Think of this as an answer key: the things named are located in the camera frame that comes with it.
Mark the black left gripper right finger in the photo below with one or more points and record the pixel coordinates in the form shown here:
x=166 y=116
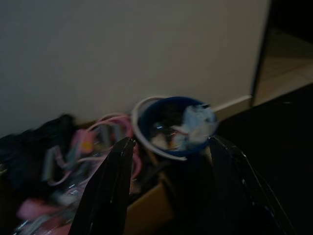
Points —
x=234 y=191

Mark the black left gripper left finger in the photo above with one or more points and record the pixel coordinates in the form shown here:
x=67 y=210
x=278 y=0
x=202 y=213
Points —
x=107 y=195

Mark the white crumpled paper trash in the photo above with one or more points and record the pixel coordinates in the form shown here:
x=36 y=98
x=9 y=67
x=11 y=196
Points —
x=198 y=124

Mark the black crumpled trash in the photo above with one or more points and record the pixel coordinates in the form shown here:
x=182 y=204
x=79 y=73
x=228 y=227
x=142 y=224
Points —
x=166 y=117

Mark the cardboard box of pink hangers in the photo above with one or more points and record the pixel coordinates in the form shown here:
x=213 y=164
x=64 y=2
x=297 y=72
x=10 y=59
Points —
x=149 y=205

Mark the pink packet with yellow spot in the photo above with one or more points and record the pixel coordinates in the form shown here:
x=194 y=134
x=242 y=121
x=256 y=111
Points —
x=85 y=145

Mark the black floor mat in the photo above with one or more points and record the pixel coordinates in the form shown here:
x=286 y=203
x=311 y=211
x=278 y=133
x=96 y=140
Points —
x=281 y=147

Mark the pink clothes hanger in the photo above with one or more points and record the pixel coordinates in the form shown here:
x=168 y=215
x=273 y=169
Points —
x=127 y=127

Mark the black plastic bag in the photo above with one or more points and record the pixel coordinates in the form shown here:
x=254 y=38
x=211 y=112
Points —
x=36 y=147

